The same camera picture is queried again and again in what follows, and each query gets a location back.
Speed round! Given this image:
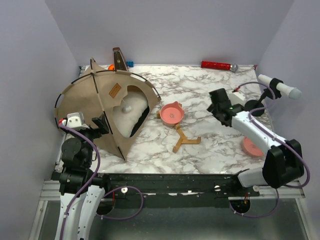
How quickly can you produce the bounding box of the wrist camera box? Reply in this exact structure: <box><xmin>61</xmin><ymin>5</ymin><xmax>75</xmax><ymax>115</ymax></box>
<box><xmin>59</xmin><ymin>112</ymin><xmax>89</xmax><ymax>131</ymax></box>
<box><xmin>228</xmin><ymin>87</ymin><xmax>246</xmax><ymax>105</ymax></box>

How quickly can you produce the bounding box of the brown wooden metronome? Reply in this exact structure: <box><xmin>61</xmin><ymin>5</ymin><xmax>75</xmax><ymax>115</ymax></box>
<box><xmin>112</xmin><ymin>47</ymin><xmax>128</xmax><ymax>71</ymax></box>

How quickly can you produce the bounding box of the tan pet tent fabric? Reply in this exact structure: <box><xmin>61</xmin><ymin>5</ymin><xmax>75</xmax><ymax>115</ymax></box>
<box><xmin>54</xmin><ymin>58</ymin><xmax>161</xmax><ymax>160</ymax></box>

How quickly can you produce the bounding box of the orange plastic cup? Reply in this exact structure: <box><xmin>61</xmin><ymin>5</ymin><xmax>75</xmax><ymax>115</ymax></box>
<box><xmin>108</xmin><ymin>64</ymin><xmax>115</xmax><ymax>71</ymax></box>

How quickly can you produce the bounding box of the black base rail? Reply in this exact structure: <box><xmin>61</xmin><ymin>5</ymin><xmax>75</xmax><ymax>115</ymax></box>
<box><xmin>97</xmin><ymin>173</ymin><xmax>260</xmax><ymax>214</ymax></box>

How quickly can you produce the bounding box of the wooden stand frame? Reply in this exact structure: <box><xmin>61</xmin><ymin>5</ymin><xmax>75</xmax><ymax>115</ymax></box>
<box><xmin>156</xmin><ymin>109</ymin><xmax>202</xmax><ymax>154</ymax></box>

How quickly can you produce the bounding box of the pink cat-ear pet bowl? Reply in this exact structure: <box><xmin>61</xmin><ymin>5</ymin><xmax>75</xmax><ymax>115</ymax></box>
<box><xmin>159</xmin><ymin>101</ymin><xmax>185</xmax><ymax>127</ymax></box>

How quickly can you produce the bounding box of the white fluffy pillow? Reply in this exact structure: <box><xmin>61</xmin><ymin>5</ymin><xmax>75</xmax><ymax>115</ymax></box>
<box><xmin>112</xmin><ymin>91</ymin><xmax>149</xmax><ymax>138</ymax></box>

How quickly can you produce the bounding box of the blue small toy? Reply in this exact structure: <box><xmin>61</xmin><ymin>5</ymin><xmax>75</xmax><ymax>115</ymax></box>
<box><xmin>126</xmin><ymin>61</ymin><xmax>134</xmax><ymax>68</ymax></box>

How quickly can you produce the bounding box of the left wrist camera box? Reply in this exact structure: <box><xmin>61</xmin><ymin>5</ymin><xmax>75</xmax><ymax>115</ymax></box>
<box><xmin>59</xmin><ymin>112</ymin><xmax>89</xmax><ymax>131</ymax></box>

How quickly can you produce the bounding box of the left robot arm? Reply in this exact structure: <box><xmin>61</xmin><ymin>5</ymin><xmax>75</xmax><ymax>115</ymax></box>
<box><xmin>55</xmin><ymin>112</ymin><xmax>111</xmax><ymax>240</ymax></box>

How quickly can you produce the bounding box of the red glitter toy microphone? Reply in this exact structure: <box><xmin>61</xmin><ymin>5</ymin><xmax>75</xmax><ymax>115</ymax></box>
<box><xmin>200</xmin><ymin>61</ymin><xmax>239</xmax><ymax>73</ymax></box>

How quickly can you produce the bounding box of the white microphone on mount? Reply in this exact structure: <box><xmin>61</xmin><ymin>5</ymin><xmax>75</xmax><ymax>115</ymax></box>
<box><xmin>244</xmin><ymin>74</ymin><xmax>302</xmax><ymax>117</ymax></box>

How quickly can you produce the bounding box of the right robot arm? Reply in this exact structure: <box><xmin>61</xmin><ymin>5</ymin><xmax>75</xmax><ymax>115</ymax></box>
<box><xmin>207</xmin><ymin>88</ymin><xmax>305</xmax><ymax>196</ymax></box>

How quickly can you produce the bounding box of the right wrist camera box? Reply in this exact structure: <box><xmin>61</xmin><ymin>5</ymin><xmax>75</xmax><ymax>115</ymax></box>
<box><xmin>228</xmin><ymin>87</ymin><xmax>246</xmax><ymax>105</ymax></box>

